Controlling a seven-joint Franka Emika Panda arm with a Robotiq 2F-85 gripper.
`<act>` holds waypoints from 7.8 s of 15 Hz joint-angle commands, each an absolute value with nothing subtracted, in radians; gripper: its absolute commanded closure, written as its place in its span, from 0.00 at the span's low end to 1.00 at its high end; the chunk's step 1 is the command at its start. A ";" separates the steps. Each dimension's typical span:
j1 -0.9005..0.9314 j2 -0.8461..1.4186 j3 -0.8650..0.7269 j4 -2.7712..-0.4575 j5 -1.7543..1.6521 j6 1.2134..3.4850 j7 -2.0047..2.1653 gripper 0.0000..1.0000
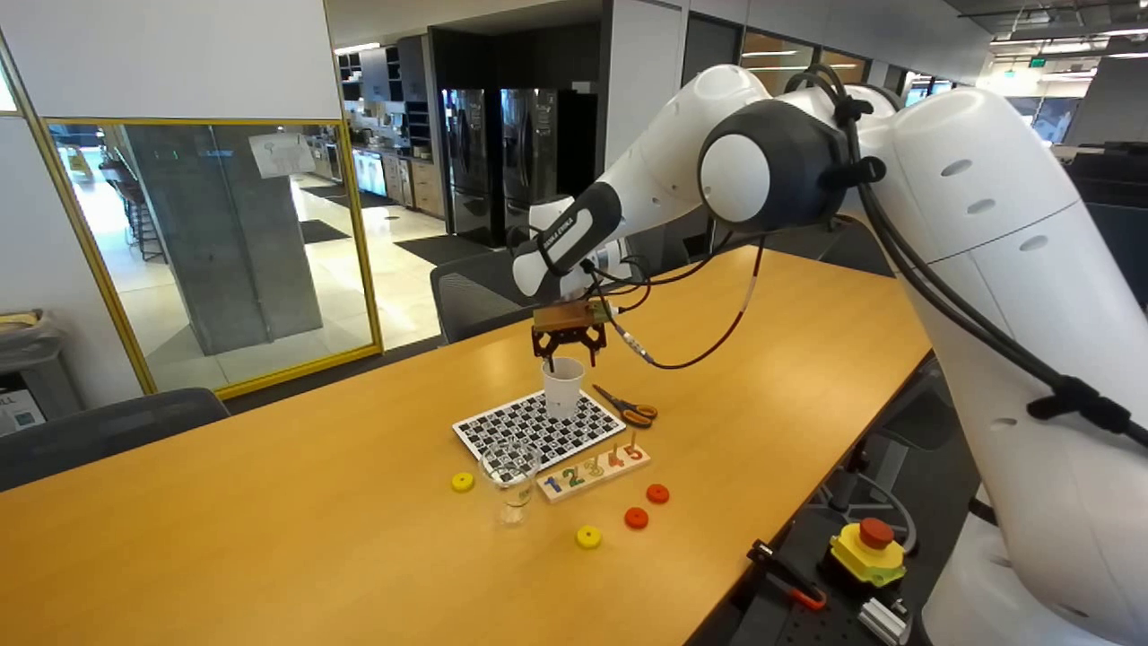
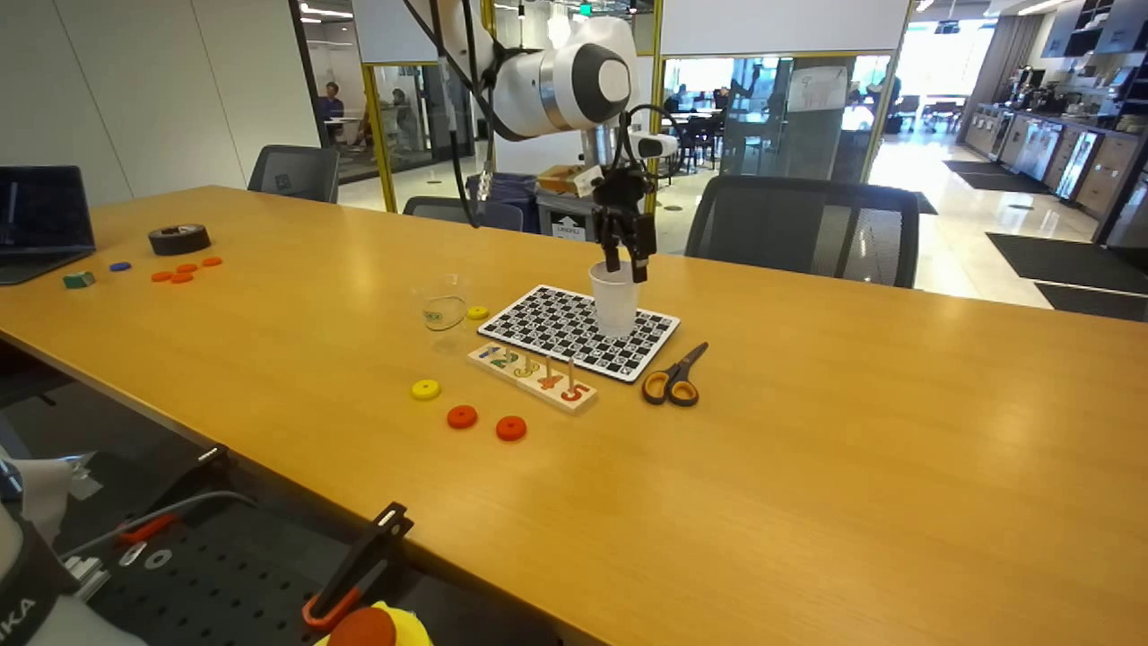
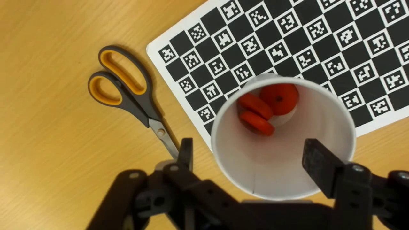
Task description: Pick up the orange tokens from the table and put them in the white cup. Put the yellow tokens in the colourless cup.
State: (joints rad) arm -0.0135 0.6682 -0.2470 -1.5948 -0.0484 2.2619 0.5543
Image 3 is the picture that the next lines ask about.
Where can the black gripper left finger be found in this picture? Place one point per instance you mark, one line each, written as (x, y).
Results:
(170, 199)

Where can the white paper cup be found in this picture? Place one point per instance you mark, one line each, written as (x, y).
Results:
(276, 161)

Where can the black white checkerboard card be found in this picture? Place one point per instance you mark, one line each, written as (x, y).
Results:
(298, 42)

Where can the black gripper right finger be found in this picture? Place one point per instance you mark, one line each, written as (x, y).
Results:
(365, 199)

